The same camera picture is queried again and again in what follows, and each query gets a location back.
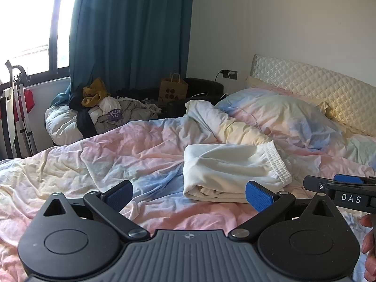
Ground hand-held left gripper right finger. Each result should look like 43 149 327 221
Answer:
229 181 339 241

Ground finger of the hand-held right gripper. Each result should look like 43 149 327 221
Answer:
334 174 376 184
303 175 376 195

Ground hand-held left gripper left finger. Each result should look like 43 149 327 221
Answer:
35 180 150 242

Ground cream sweatpants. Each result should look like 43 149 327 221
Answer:
183 140 293 205

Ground person's right hand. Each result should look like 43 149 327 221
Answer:
360 213 376 282

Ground pastel tie-dye duvet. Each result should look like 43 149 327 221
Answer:
0 100 376 282

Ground pastel tie-dye pillow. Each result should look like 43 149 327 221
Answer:
215 87 348 151

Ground dark navy garment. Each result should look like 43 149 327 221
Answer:
69 83 98 139

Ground white garment purple print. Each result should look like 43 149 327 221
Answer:
96 95 124 124

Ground grey crumpled garment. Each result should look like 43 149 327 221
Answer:
117 95 163 121

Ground white puffy comforter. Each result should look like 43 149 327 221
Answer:
44 105 86 146

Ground cream quilted headboard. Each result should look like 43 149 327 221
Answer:
250 53 376 137

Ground mustard yellow garment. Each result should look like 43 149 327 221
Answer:
81 78 112 108

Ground beige pillow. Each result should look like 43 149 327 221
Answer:
245 75 333 113

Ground brown paper bag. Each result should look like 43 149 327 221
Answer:
158 72 189 105

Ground black round stool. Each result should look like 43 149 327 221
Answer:
184 77 225 98

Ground metal folding rack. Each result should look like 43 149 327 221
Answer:
4 59 39 157

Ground red garment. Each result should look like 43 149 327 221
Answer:
13 87 35 123

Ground white slim appliance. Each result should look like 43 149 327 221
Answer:
0 87 19 160

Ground blue curtain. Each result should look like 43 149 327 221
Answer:
51 0 195 107

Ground dark-framed window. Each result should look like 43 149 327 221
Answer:
0 0 80 85

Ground black charger with cable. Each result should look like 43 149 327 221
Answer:
214 70 230 85

